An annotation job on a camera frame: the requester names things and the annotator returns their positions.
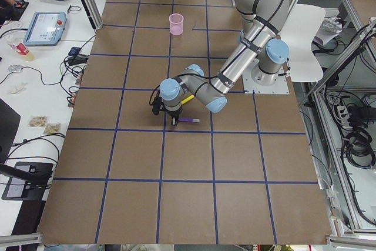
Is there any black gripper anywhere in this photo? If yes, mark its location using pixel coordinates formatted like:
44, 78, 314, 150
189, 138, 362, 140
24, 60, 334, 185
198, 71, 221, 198
166, 108, 182, 126

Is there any purple marker pen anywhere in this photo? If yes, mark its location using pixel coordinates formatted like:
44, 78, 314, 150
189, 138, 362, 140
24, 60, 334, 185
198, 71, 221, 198
179, 118, 200, 123

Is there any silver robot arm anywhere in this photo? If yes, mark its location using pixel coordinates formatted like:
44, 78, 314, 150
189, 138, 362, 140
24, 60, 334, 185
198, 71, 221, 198
149, 0, 290, 125

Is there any pink mesh cup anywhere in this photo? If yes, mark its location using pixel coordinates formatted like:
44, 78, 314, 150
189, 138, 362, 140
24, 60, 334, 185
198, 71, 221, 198
169, 13, 184, 36

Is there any yellow highlighter pen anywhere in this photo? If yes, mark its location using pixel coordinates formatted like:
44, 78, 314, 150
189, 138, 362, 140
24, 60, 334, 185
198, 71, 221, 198
182, 95, 194, 105

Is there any blue checked pouch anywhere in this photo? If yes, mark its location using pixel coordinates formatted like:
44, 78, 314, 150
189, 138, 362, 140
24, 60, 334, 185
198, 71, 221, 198
68, 46, 80, 56

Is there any small snack bag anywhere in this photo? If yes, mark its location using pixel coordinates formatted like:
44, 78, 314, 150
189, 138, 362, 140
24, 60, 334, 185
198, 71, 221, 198
28, 116, 48, 128
43, 123, 61, 134

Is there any near blue teach pendant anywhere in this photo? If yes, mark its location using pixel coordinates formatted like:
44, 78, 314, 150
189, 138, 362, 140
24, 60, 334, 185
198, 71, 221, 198
23, 12, 66, 46

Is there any white plastic chair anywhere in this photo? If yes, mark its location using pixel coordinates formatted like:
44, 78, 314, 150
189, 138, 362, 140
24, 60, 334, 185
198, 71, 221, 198
281, 4, 325, 82

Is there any plastic bottle red label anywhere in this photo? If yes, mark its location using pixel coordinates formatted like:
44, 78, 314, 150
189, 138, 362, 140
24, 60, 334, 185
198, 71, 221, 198
5, 35, 35, 62

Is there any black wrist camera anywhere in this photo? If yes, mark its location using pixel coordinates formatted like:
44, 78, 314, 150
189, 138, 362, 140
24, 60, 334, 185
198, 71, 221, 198
151, 96, 163, 116

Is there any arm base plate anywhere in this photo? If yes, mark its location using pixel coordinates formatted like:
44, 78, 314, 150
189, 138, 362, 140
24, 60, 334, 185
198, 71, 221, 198
242, 59, 289, 95

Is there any black camera stand base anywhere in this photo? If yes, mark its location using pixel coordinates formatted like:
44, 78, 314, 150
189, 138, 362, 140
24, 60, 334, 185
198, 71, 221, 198
1, 162, 53, 200

